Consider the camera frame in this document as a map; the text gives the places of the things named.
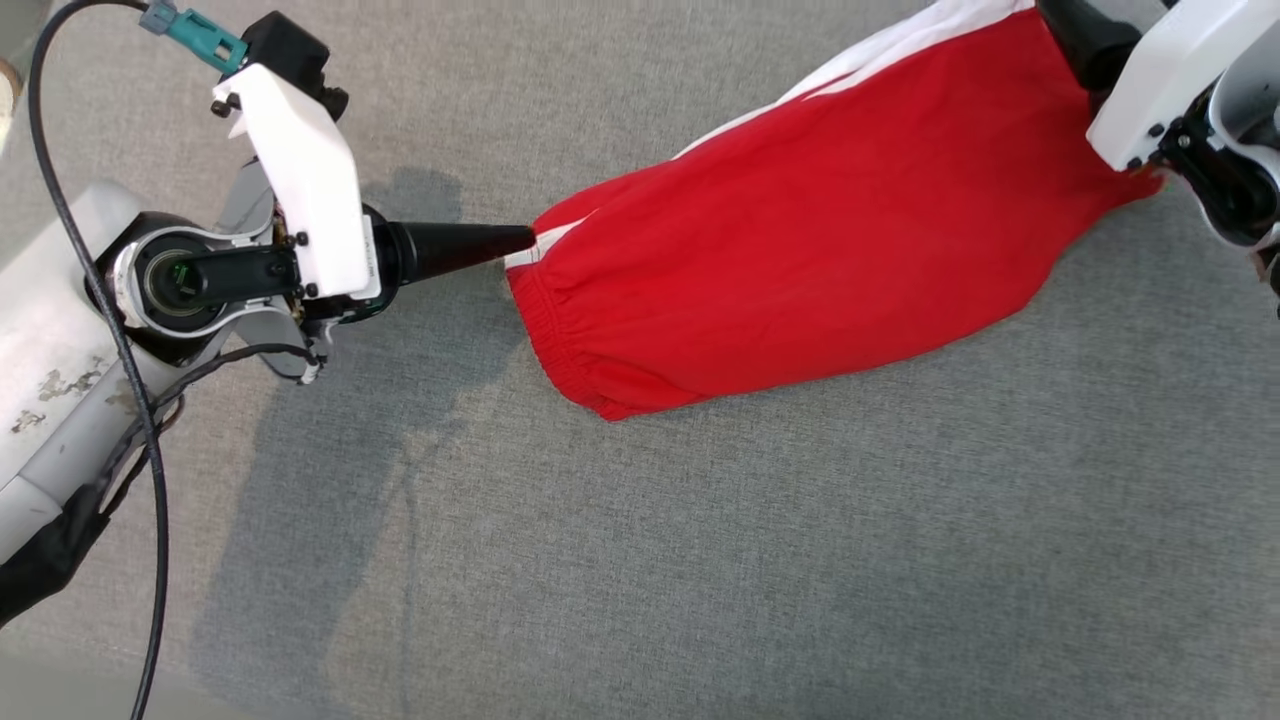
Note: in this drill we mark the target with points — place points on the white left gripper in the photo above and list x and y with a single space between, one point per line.
320 200

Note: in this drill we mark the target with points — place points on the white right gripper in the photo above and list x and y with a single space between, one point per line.
1190 60

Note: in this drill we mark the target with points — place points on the red shorts with white stripes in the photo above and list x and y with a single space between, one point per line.
800 250

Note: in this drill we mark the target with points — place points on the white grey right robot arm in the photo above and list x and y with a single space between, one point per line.
1240 150

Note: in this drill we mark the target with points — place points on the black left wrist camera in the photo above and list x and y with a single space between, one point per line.
285 45

